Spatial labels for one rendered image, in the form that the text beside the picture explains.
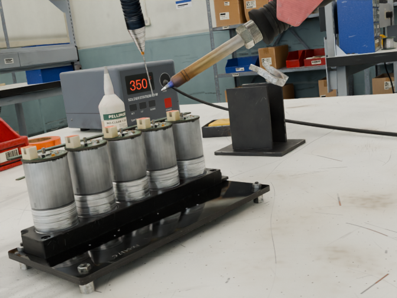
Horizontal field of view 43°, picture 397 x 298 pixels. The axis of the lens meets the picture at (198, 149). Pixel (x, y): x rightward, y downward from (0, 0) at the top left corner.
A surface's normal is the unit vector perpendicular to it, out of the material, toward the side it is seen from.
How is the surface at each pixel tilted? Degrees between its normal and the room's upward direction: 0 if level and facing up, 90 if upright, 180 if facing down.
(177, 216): 0
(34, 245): 90
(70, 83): 90
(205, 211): 0
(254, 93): 90
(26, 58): 90
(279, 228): 0
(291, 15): 99
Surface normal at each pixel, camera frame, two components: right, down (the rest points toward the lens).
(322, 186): -0.12, -0.97
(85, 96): -0.69, 0.22
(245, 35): 0.06, 0.18
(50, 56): 0.85, 0.00
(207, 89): -0.50, 0.23
